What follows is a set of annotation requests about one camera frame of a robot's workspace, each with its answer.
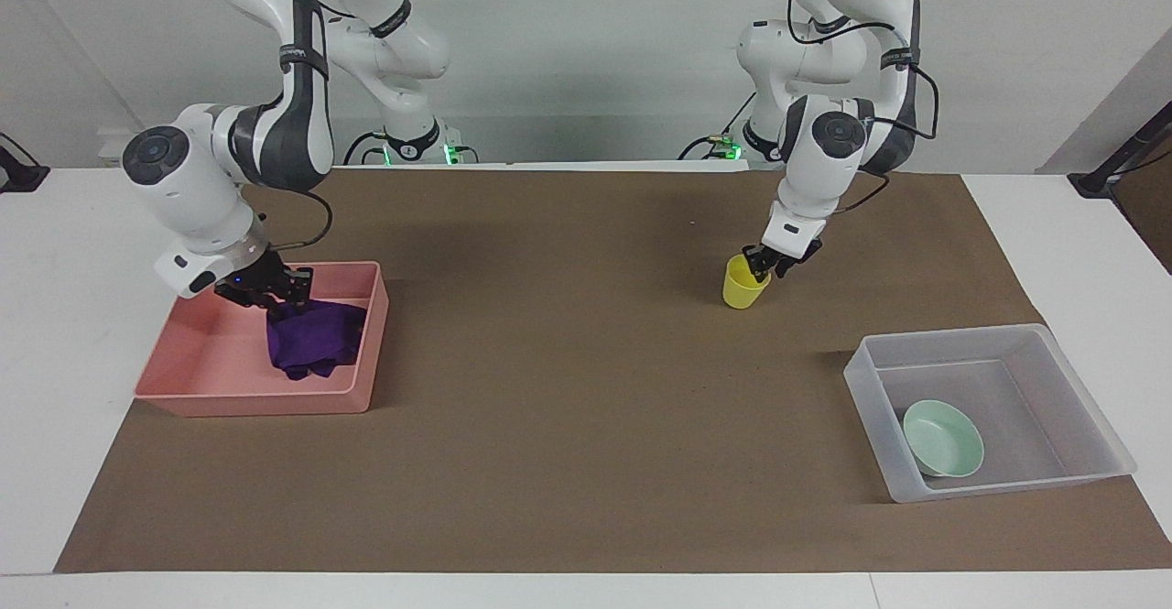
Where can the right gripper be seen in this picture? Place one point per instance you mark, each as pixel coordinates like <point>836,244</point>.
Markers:
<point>249,277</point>

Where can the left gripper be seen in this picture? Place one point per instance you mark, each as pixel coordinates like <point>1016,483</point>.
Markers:
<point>795,250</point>

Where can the yellow plastic cup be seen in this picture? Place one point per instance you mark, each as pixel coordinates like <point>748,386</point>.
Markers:
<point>740,290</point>

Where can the purple cloth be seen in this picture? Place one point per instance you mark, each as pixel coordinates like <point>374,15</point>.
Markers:
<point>316,339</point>

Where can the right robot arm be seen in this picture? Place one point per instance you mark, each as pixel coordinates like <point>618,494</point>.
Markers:
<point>284,133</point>

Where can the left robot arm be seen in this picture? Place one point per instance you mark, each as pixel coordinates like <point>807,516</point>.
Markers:
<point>824,160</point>

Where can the clear plastic box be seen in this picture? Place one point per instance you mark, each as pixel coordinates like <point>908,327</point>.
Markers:
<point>1035,389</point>

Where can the pink plastic tray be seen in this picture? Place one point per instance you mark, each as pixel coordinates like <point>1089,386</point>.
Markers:
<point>211,380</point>

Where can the light green bowl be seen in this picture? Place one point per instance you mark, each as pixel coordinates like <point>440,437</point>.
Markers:
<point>943,440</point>

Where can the black stand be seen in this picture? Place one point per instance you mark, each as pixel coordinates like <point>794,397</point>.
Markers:
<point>1122,156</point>
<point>18,174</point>

